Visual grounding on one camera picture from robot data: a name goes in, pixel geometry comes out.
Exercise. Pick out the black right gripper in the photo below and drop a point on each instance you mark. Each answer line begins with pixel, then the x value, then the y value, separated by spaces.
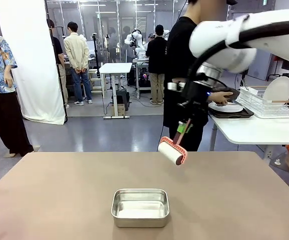
pixel 195 100

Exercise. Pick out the pink lint roller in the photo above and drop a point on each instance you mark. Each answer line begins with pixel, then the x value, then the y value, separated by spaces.
pixel 170 151

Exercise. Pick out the white round plate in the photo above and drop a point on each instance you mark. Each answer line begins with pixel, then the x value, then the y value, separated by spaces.
pixel 279 90
pixel 234 108

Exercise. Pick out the dark gray cloth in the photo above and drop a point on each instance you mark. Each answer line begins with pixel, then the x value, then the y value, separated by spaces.
pixel 235 96

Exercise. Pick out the silver fork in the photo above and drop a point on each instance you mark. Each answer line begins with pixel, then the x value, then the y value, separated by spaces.
pixel 247 88

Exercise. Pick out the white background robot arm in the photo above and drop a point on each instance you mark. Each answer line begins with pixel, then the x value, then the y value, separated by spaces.
pixel 130 37

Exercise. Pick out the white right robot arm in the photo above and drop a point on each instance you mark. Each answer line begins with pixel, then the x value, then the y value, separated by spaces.
pixel 209 35

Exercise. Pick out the person's right hand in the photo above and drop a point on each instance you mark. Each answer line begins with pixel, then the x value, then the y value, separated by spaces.
pixel 222 99

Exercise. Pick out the person in black t-shirt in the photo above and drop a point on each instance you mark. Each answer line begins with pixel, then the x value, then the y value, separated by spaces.
pixel 177 62

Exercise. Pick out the black box under desk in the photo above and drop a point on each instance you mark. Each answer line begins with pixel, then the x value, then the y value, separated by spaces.
pixel 122 100

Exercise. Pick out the cardboard box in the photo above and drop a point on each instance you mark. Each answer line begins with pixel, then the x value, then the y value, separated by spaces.
pixel 118 110

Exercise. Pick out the white side table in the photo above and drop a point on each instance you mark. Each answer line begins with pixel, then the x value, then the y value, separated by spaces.
pixel 259 130

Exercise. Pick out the person with black cap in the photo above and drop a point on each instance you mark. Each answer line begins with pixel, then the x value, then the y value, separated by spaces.
pixel 155 55

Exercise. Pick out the white standing desk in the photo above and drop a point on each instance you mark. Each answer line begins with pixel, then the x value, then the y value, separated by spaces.
pixel 115 67

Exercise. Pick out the gray door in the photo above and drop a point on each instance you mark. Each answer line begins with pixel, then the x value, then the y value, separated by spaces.
pixel 262 73

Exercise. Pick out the rectangular metal tray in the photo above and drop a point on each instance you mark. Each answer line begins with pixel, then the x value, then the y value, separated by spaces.
pixel 139 221

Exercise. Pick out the white step stool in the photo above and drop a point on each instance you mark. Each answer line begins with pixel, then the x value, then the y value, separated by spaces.
pixel 94 71

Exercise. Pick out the black hanging garment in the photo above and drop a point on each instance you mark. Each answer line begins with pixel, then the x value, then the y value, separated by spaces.
pixel 288 65

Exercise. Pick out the person in beige shirt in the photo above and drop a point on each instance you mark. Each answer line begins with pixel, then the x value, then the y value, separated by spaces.
pixel 77 50

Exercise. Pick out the person in black shirt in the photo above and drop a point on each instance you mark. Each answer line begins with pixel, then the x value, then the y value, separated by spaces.
pixel 58 50

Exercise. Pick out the white backdrop curtain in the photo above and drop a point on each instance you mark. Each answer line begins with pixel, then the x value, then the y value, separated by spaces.
pixel 34 62

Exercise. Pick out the metal frame work table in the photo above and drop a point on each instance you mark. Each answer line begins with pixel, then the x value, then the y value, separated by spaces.
pixel 140 61

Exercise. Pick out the black camera tripod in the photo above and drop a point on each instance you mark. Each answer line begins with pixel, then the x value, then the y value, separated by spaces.
pixel 96 55

